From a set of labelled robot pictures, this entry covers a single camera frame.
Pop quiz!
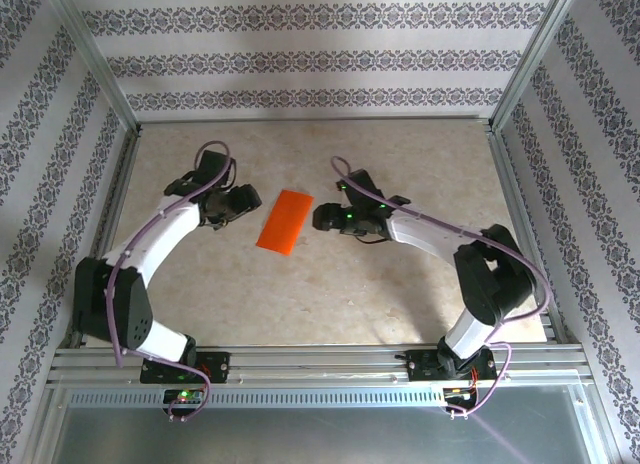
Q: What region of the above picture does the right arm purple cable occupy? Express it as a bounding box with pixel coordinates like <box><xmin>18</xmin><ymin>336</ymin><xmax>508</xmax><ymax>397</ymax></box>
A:
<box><xmin>330</xmin><ymin>155</ymin><xmax>554</xmax><ymax>419</ymax></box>

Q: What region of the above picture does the aluminium frame post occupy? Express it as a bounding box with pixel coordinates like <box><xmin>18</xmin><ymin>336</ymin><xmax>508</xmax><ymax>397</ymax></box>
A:
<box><xmin>42</xmin><ymin>0</ymin><xmax>141</xmax><ymax>135</ymax></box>
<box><xmin>489</xmin><ymin>0</ymin><xmax>586</xmax><ymax>133</ymax></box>

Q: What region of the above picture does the aluminium mounting rail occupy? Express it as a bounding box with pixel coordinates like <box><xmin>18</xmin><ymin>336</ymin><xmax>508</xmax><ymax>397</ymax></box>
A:
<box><xmin>47</xmin><ymin>346</ymin><xmax>594</xmax><ymax>388</ymax></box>

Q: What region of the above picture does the aluminium table edge rail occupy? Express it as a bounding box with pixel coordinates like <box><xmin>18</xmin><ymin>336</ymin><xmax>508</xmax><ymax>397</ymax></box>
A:
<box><xmin>137</xmin><ymin>114</ymin><xmax>494</xmax><ymax>126</ymax></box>

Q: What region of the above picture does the circuit board with green light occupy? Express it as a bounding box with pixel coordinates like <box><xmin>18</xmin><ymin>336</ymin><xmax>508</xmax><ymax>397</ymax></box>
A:
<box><xmin>162</xmin><ymin>387</ymin><xmax>206</xmax><ymax>404</ymax></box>

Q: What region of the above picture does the slotted metal strip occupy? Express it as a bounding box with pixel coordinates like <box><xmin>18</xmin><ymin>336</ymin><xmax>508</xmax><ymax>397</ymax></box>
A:
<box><xmin>67</xmin><ymin>387</ymin><xmax>451</xmax><ymax>409</ymax></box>

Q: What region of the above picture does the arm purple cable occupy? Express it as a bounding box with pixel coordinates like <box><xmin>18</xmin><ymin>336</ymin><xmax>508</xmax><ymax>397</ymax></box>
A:
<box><xmin>107</xmin><ymin>140</ymin><xmax>237</xmax><ymax>424</ymax></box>
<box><xmin>330</xmin><ymin>155</ymin><xmax>554</xmax><ymax>419</ymax></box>

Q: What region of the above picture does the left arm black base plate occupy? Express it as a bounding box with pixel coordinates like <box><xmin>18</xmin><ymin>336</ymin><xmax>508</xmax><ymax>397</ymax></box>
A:
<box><xmin>139</xmin><ymin>351</ymin><xmax>232</xmax><ymax>385</ymax></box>

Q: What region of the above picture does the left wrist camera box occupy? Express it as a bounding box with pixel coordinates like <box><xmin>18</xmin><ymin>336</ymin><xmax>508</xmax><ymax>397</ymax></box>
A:
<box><xmin>163</xmin><ymin>151</ymin><xmax>237</xmax><ymax>196</ymax></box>

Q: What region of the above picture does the grey metal sheet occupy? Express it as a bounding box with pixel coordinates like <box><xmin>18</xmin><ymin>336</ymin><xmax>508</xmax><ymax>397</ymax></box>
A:
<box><xmin>47</xmin><ymin>406</ymin><xmax>604</xmax><ymax>464</ymax></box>

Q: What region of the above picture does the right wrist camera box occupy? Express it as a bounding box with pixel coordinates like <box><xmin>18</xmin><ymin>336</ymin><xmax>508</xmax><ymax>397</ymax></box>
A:
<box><xmin>335</xmin><ymin>167</ymin><xmax>412</xmax><ymax>210</ymax></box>

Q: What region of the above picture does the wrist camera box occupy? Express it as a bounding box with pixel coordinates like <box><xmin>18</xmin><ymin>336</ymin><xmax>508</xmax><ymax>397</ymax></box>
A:
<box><xmin>335</xmin><ymin>167</ymin><xmax>412</xmax><ymax>210</ymax></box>
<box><xmin>163</xmin><ymin>151</ymin><xmax>237</xmax><ymax>196</ymax></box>

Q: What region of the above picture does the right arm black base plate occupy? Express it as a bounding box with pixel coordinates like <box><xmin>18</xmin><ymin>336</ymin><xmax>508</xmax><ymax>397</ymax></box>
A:
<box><xmin>407</xmin><ymin>350</ymin><xmax>497</xmax><ymax>384</ymax></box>

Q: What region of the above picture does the aluminium table side rail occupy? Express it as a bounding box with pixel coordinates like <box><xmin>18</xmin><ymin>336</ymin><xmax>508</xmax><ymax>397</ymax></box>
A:
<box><xmin>67</xmin><ymin>128</ymin><xmax>144</xmax><ymax>350</ymax></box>
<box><xmin>489</xmin><ymin>128</ymin><xmax>574</xmax><ymax>348</ymax></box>

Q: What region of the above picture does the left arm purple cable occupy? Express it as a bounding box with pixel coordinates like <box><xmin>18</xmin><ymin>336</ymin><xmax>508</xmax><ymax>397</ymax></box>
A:
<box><xmin>107</xmin><ymin>140</ymin><xmax>237</xmax><ymax>424</ymax></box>

